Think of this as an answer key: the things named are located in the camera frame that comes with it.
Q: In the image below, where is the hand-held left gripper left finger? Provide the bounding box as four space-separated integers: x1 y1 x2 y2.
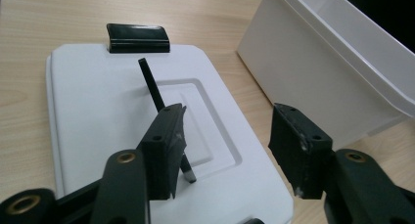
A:
89 103 188 224

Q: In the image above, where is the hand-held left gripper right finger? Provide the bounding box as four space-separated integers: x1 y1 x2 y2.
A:
267 103 415 224

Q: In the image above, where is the white plastic box lid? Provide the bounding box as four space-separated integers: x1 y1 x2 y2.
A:
45 42 295 224

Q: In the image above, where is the black pen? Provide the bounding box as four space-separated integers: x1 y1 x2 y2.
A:
137 57 198 185

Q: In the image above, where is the white plastic storage box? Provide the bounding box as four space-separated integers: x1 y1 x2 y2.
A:
236 0 415 151

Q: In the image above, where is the black lid latch clip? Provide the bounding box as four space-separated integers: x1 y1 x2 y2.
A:
106 22 171 54

